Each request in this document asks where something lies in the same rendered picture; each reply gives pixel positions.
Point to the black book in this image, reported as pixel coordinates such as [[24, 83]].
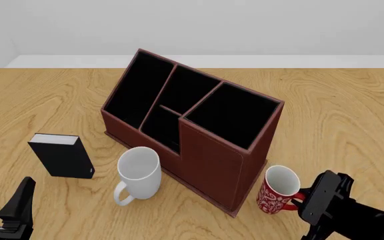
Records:
[[62, 157]]

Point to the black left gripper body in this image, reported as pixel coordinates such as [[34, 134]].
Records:
[[2, 233]]

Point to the white mug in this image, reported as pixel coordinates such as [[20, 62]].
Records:
[[142, 182]]

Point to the red-brown desk caddy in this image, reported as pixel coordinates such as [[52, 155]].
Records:
[[212, 160]]

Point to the red patterned mug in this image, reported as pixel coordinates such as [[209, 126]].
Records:
[[270, 200]]

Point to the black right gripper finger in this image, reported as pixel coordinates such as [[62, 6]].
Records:
[[307, 191], [298, 204]]

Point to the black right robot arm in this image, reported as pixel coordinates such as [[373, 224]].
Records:
[[372, 222]]

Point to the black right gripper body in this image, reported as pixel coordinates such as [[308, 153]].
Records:
[[322, 197]]

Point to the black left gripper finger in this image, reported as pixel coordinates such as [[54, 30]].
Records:
[[20, 207]]

